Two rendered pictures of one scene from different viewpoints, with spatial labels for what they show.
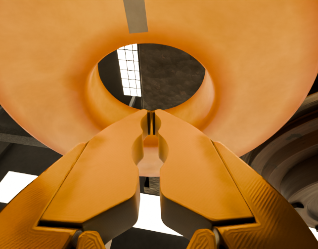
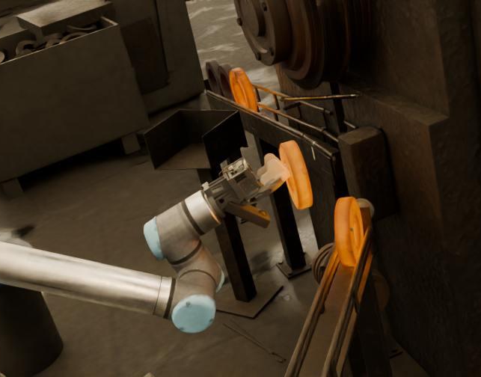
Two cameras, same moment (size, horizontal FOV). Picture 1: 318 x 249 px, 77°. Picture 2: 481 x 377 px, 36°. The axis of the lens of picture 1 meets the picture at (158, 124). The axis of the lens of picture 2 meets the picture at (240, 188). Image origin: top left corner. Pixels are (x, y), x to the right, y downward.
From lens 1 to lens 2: 1.73 m
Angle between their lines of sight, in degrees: 106
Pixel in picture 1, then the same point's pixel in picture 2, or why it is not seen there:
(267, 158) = (304, 20)
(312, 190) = (271, 31)
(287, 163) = (294, 30)
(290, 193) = (274, 17)
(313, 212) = not seen: outside the picture
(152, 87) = (429, 23)
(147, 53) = (437, 67)
